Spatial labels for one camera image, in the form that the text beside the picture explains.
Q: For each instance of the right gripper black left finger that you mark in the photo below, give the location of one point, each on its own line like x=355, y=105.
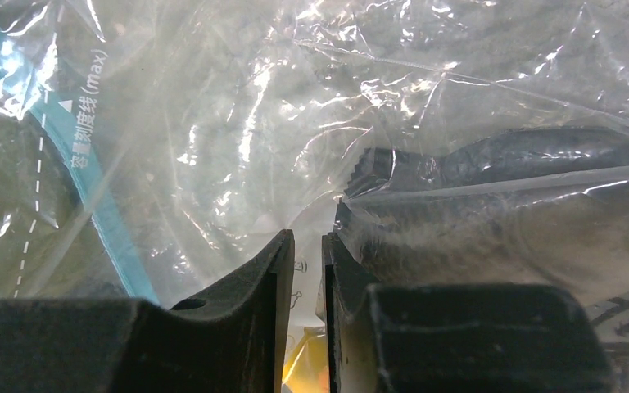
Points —
x=229, y=337

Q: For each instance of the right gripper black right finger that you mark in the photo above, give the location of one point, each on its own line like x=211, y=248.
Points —
x=454, y=338

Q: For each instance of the clear zip top bag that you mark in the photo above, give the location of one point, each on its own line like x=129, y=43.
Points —
x=148, y=147

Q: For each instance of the yellow fake banana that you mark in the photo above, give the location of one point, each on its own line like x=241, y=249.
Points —
x=306, y=368

